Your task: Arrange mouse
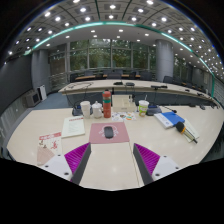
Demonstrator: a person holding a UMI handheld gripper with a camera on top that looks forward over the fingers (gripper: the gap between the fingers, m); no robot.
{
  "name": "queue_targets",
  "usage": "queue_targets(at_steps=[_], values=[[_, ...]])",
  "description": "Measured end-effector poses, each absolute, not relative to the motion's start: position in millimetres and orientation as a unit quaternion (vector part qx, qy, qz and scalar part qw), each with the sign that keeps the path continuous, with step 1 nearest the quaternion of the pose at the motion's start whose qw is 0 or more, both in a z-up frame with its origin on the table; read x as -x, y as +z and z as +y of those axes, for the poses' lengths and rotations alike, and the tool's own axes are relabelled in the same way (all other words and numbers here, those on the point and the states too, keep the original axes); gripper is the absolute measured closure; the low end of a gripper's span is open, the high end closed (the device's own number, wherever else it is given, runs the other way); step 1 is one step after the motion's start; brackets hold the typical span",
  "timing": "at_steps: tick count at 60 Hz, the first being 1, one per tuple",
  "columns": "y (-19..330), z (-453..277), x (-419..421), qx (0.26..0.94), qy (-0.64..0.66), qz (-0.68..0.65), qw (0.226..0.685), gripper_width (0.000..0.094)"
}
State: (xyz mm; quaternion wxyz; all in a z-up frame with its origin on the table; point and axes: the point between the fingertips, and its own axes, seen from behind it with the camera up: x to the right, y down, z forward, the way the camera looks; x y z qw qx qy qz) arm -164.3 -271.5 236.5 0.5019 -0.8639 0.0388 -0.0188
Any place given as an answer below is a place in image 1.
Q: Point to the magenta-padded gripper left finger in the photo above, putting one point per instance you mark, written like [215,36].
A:
[76,158]

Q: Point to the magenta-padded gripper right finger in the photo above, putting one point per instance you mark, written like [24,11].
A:
[146,159]

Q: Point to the black computer mouse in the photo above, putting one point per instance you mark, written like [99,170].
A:
[108,132]

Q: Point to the pink mouse pad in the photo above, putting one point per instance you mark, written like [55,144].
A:
[121,136]

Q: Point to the red and white leaflet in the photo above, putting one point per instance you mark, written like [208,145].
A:
[50,145]

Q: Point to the white printed paper sheet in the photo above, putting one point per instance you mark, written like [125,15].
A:
[73,126]

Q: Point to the blue and white book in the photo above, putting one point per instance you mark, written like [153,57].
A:
[168,119]

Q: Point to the black handheld microphone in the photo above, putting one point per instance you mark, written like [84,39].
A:
[181,128]

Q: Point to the colourful sticker sheet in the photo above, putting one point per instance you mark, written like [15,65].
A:
[123,116]

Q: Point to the white paper cup stack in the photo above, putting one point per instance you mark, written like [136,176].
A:
[85,109]

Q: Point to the green printed paper cup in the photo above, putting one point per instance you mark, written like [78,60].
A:
[143,109]

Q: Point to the white lidded mug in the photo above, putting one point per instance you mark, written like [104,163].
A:
[96,110]

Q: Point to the pale green booklet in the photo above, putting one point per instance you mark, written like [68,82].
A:
[193,130]

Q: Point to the beige cardboard box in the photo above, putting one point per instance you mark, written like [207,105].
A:
[123,104]

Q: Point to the red drink bottle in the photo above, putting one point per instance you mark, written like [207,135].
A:
[106,105]

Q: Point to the grey equipment box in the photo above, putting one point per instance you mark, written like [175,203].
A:
[32,99]

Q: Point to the white floor cabinet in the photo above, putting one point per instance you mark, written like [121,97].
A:
[42,92]

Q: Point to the long curved conference table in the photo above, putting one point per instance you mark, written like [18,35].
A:
[100,86]

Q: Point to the dark conference chairs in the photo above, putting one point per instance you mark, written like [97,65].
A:
[143,76]

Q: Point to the ceiling lights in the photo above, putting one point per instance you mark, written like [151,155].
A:
[111,6]

